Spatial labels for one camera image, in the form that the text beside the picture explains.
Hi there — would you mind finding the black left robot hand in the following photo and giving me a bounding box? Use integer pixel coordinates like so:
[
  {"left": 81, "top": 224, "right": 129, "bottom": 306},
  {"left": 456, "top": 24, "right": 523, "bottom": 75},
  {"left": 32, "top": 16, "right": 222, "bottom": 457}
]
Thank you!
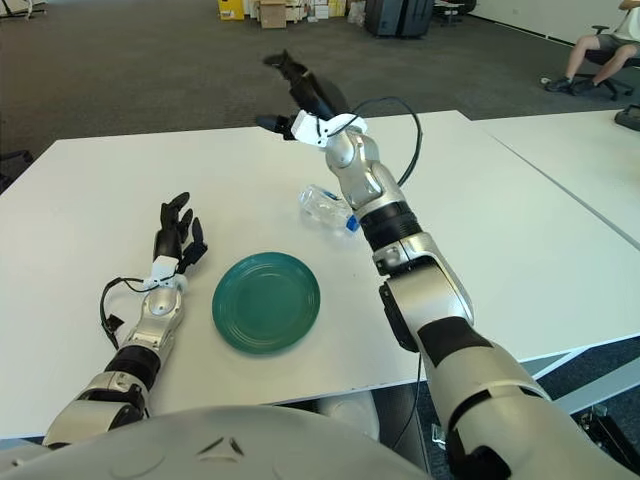
[{"left": 143, "top": 191, "right": 209, "bottom": 292}]

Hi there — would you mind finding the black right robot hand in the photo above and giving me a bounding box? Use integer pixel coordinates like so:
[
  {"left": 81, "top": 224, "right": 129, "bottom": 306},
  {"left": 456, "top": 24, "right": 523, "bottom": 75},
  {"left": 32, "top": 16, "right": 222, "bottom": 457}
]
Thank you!
[{"left": 255, "top": 48, "right": 369, "bottom": 150}]

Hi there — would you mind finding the clear plastic water bottle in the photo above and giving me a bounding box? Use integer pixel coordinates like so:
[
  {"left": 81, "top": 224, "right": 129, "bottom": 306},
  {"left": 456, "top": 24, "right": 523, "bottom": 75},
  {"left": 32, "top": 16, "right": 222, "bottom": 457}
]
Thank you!
[{"left": 298, "top": 183, "right": 361, "bottom": 236}]

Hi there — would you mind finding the green round plate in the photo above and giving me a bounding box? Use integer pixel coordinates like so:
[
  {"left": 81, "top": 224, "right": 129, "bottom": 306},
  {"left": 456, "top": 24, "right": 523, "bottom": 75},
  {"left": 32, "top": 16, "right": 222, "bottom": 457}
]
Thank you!
[{"left": 211, "top": 251, "right": 322, "bottom": 358}]

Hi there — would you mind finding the stack of white boxes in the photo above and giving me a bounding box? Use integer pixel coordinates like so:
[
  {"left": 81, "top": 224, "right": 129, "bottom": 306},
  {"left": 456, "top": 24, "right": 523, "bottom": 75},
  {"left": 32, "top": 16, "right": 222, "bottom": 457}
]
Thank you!
[{"left": 299, "top": 0, "right": 351, "bottom": 24}]

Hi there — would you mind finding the brown cardboard box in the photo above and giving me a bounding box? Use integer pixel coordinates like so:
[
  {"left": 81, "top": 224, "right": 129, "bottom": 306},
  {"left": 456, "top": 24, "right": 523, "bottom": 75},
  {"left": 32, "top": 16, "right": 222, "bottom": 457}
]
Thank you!
[{"left": 258, "top": 0, "right": 288, "bottom": 29}]

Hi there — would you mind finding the black equipment case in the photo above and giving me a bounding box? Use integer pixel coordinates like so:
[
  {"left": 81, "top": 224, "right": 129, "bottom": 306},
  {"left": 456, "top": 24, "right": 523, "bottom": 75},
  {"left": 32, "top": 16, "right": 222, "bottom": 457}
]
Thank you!
[
  {"left": 364, "top": 0, "right": 401, "bottom": 37},
  {"left": 397, "top": 0, "right": 434, "bottom": 40}
]

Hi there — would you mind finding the yellow cardboard box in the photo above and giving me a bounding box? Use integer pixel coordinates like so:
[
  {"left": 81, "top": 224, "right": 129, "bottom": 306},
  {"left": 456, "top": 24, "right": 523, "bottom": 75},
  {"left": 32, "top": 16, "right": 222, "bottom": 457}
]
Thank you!
[{"left": 216, "top": 0, "right": 246, "bottom": 21}]

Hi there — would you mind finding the empty black office chair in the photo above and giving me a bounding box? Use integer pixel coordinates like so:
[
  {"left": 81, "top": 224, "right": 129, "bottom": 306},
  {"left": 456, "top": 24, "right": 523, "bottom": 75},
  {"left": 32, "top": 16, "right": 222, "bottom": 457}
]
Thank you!
[{"left": 0, "top": 148, "right": 36, "bottom": 182}]

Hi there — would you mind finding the distant black office chair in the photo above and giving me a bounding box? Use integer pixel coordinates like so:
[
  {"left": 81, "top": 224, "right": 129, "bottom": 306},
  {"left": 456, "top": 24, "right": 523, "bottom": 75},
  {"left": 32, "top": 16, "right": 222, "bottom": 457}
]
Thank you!
[{"left": 433, "top": 0, "right": 476, "bottom": 27}]

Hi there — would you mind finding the grey robot torso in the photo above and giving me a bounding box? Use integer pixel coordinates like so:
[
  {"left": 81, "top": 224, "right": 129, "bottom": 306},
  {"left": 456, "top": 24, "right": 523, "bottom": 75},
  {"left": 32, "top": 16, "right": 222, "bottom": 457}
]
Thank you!
[{"left": 0, "top": 404, "right": 436, "bottom": 480}]

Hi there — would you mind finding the grey robot thigh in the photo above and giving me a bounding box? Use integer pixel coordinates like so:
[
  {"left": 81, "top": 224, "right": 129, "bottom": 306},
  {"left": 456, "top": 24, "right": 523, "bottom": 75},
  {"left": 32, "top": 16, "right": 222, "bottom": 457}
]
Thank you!
[{"left": 309, "top": 392, "right": 380, "bottom": 440}]

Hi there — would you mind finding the distant white-legged chair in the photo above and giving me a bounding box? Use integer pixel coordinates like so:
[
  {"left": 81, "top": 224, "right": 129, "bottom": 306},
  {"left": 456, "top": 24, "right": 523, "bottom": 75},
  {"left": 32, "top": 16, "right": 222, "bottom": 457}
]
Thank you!
[{"left": 0, "top": 0, "right": 49, "bottom": 21}]

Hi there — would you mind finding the seated person in shorts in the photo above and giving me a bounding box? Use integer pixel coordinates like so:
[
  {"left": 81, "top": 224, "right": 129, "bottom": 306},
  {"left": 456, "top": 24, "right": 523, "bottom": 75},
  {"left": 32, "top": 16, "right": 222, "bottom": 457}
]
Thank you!
[{"left": 544, "top": 0, "right": 640, "bottom": 94}]

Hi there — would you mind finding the black office chair with person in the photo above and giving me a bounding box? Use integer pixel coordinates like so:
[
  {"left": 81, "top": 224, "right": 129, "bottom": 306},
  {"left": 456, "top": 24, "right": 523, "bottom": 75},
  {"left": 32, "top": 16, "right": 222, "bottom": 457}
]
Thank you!
[{"left": 569, "top": 24, "right": 636, "bottom": 101}]

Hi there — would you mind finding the black device on table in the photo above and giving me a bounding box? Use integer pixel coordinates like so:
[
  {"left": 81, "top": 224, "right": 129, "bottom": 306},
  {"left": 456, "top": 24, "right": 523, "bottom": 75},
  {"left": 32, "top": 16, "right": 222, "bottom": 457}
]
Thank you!
[{"left": 614, "top": 104, "right": 640, "bottom": 129}]

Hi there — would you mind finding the black stand base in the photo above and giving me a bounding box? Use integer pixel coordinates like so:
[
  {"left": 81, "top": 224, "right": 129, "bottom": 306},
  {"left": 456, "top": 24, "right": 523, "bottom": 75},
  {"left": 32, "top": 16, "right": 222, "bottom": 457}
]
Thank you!
[{"left": 577, "top": 404, "right": 640, "bottom": 474}]

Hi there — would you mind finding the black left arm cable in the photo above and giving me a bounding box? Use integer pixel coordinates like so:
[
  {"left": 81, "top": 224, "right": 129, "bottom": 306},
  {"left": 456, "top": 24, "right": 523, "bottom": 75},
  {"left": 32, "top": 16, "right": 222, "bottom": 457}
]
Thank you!
[{"left": 99, "top": 276, "right": 151, "bottom": 351}]

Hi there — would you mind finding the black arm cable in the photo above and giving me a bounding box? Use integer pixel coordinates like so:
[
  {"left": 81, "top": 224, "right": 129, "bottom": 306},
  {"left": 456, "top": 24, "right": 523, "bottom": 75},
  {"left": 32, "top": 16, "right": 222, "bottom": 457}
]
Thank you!
[
  {"left": 99, "top": 276, "right": 151, "bottom": 351},
  {"left": 349, "top": 96, "right": 424, "bottom": 189}
]

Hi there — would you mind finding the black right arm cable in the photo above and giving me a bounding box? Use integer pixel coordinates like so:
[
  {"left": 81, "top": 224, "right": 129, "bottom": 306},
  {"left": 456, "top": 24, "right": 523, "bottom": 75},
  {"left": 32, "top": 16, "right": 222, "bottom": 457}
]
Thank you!
[{"left": 349, "top": 96, "right": 424, "bottom": 189}]

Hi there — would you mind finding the white table frame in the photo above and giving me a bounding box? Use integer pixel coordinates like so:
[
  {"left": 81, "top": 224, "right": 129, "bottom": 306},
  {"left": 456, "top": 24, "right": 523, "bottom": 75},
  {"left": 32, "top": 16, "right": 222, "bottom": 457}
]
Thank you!
[{"left": 519, "top": 349, "right": 640, "bottom": 416}]

